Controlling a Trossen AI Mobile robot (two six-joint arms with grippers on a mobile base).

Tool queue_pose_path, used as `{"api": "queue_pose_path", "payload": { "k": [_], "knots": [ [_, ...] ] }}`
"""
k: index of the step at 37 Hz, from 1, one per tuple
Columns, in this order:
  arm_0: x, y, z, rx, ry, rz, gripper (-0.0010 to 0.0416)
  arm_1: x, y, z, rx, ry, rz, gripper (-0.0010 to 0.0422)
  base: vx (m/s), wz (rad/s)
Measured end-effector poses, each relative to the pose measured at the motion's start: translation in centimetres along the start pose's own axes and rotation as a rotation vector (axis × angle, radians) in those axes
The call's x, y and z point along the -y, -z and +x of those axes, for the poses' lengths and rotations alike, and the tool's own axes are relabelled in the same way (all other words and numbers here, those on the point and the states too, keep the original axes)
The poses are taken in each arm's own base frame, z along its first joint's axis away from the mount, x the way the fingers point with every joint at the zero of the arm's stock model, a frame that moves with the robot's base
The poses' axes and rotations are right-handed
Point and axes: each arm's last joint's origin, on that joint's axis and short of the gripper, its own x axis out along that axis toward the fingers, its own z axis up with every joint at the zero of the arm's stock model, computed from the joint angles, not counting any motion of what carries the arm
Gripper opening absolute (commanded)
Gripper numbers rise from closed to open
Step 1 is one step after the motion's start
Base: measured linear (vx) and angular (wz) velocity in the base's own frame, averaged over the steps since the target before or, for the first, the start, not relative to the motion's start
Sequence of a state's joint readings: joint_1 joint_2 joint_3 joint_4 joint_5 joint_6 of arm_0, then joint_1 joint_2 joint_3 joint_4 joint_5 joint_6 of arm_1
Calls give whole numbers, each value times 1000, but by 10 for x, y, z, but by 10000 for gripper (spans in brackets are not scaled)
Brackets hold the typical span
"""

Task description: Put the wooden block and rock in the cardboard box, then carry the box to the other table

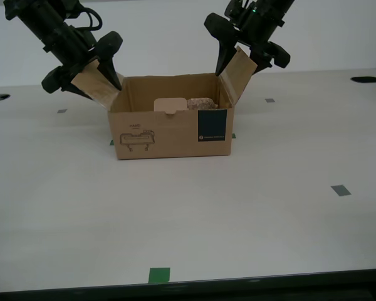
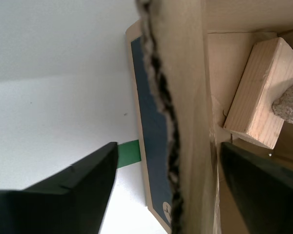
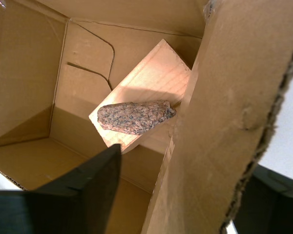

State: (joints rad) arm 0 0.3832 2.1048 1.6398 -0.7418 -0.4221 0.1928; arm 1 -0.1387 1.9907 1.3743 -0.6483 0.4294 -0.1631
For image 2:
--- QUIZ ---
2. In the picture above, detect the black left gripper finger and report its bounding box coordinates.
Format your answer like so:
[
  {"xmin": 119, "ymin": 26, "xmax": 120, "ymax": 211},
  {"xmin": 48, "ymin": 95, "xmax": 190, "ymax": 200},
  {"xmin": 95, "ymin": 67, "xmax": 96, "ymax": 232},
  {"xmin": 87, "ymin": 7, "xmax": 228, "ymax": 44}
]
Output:
[
  {"xmin": 0, "ymin": 142, "xmax": 119, "ymax": 234},
  {"xmin": 221, "ymin": 142, "xmax": 293, "ymax": 234}
]

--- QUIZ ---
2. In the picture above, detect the pinkish speckled rock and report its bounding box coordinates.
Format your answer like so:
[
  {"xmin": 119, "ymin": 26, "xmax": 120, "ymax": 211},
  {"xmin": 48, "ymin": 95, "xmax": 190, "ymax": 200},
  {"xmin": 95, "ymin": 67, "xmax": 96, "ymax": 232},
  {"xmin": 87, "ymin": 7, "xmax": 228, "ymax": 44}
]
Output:
[{"xmin": 272, "ymin": 82, "xmax": 293, "ymax": 125}]

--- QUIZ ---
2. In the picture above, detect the light wooden block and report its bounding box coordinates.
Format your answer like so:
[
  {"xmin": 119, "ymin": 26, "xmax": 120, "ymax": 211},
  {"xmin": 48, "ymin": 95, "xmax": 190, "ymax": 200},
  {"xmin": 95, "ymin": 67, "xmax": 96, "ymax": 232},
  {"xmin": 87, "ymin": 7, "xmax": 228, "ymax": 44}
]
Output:
[{"xmin": 223, "ymin": 37, "xmax": 293, "ymax": 150}]

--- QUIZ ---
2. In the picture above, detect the cardboard box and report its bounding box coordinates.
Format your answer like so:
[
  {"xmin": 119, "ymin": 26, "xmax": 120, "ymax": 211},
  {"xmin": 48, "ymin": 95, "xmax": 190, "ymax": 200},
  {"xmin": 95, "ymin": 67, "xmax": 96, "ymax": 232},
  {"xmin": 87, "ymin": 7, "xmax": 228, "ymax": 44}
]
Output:
[{"xmin": 126, "ymin": 0, "xmax": 293, "ymax": 234}]

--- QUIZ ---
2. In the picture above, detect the green tape piece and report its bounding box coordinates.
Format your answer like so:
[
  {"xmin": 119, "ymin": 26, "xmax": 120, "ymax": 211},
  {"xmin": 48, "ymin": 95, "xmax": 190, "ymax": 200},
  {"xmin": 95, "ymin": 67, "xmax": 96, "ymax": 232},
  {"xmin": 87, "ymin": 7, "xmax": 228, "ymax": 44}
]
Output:
[{"xmin": 116, "ymin": 139, "xmax": 142, "ymax": 169}]

